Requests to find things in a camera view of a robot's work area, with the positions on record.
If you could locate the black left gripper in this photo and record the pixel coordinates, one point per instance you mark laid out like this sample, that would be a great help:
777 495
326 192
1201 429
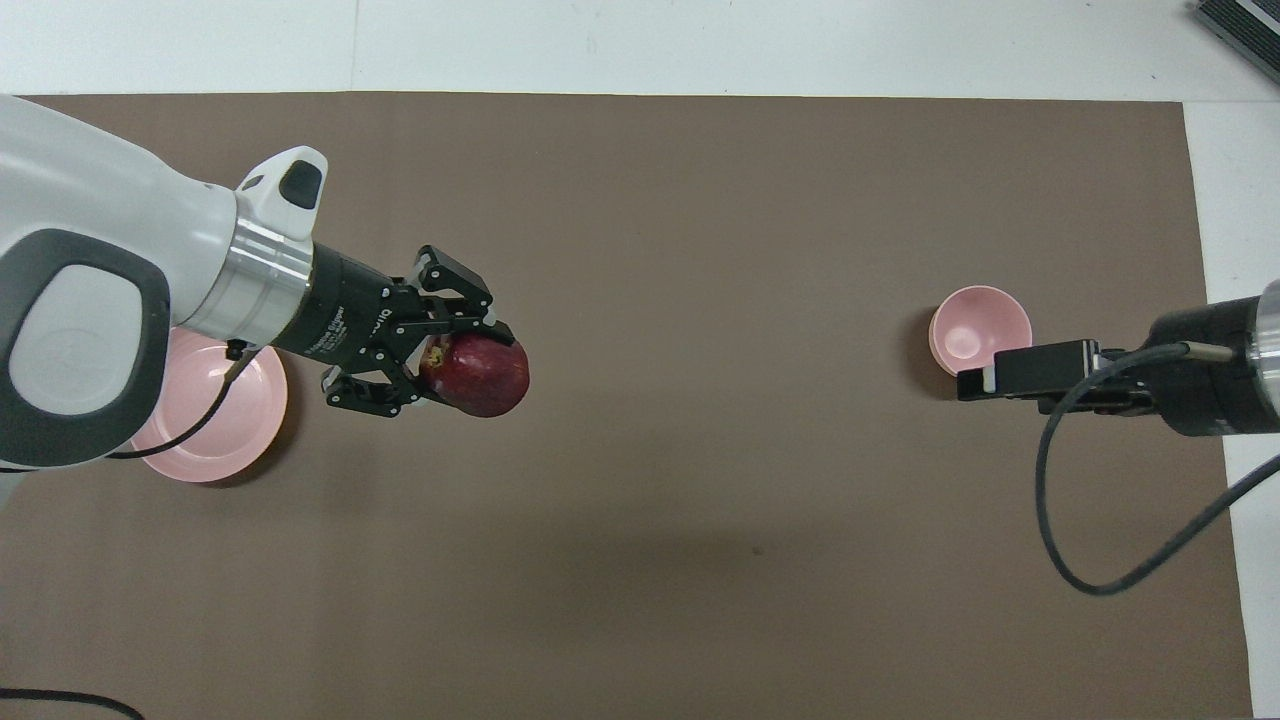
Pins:
345 310

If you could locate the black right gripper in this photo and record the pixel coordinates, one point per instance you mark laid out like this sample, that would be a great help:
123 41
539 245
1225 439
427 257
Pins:
1205 375

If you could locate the dark red apple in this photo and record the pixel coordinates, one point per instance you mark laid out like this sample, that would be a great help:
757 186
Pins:
485 378

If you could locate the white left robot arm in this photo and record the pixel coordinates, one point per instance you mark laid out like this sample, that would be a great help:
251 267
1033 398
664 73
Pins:
120 200

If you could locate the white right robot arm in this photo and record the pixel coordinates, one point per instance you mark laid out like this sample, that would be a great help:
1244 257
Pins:
1270 350

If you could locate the pink bowl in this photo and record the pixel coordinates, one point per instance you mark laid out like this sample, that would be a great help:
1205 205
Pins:
975 325

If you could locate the pink plate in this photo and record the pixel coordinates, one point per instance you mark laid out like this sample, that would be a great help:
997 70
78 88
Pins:
240 420

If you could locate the brown table mat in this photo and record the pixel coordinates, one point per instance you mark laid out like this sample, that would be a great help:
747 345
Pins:
700 500

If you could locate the black ribbed device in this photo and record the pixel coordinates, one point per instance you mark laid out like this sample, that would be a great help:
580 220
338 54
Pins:
1245 20

